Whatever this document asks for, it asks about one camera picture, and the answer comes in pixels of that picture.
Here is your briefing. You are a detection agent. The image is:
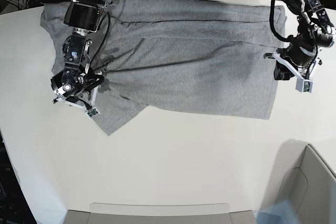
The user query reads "blue translucent object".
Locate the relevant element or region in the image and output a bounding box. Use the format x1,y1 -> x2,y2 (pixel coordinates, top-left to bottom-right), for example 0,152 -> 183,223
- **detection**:
254,200 -> 300,224

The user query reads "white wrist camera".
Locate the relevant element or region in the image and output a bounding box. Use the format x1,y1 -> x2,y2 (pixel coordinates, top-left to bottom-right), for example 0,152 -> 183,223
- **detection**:
85,107 -> 100,119
296,78 -> 314,93

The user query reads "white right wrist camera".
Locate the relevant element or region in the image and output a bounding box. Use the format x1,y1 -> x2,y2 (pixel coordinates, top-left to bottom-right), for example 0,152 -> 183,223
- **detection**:
85,107 -> 100,119

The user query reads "beige storage bin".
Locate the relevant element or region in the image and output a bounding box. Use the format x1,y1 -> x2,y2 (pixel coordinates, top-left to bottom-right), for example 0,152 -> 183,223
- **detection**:
276,144 -> 335,223

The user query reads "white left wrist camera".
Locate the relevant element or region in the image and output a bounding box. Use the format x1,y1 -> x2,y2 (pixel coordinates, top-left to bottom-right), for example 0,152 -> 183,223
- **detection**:
296,78 -> 314,93

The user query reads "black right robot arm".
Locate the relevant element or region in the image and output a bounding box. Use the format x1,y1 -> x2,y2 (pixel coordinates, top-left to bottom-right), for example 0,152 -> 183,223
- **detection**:
50,0 -> 112,117

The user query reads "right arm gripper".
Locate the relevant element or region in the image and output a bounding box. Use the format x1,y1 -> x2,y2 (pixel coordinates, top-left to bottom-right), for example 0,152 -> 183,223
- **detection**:
52,76 -> 104,110

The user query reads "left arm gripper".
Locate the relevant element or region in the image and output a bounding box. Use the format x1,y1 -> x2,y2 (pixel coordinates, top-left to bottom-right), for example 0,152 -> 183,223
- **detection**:
264,45 -> 322,81

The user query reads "grey T-shirt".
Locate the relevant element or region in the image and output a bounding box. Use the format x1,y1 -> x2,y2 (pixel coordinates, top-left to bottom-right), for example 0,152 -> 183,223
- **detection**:
39,0 -> 287,137

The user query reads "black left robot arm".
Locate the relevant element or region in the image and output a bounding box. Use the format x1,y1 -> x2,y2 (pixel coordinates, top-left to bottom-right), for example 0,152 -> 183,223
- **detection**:
269,0 -> 335,80

